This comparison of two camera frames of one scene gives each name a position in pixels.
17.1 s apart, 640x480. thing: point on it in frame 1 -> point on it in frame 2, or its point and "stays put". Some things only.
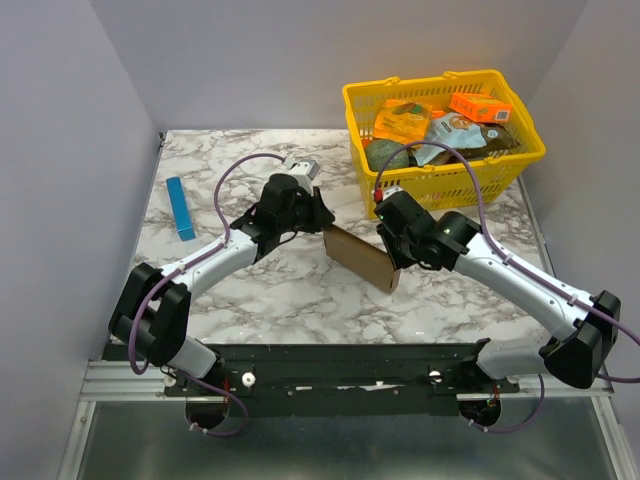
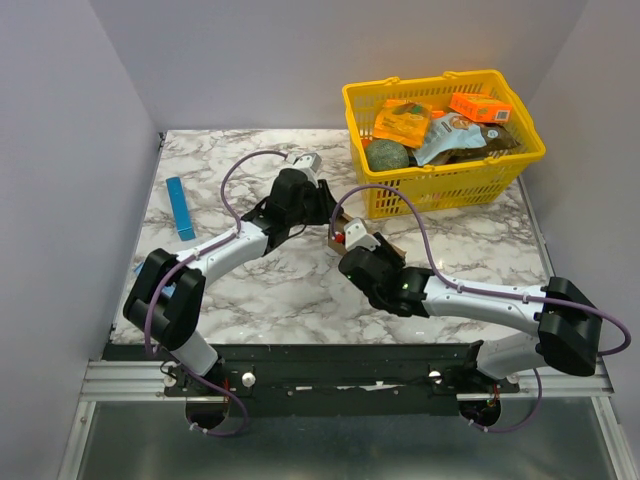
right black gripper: [388, 240] -> [388, 248]
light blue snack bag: [452, 129] stays put
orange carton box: [482, 107] stays put
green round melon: [379, 150] stays put
